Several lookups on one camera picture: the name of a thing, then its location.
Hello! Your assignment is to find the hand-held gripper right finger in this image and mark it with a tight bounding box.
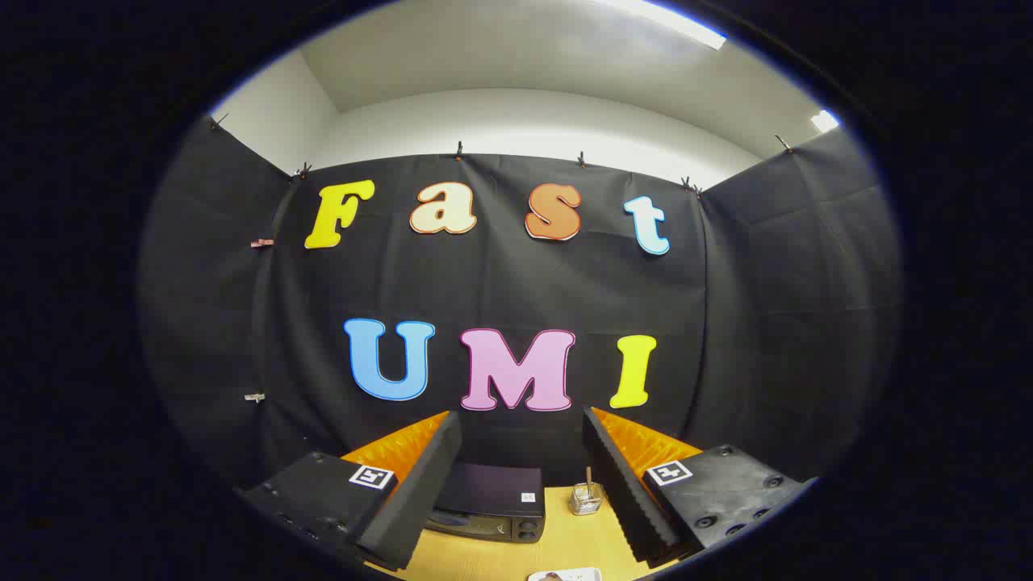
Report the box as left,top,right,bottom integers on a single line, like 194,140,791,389
583,406,818,568

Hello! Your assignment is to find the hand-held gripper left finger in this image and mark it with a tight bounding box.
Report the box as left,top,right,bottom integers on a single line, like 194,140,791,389
236,410,463,572

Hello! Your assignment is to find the black toaster oven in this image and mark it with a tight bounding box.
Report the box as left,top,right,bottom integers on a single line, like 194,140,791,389
426,462,546,544

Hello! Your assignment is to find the row of black cloth clips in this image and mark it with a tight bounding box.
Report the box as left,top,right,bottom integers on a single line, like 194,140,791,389
208,113,796,194

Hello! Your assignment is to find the long ceiling light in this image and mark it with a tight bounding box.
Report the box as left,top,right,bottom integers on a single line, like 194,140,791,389
601,0,727,51

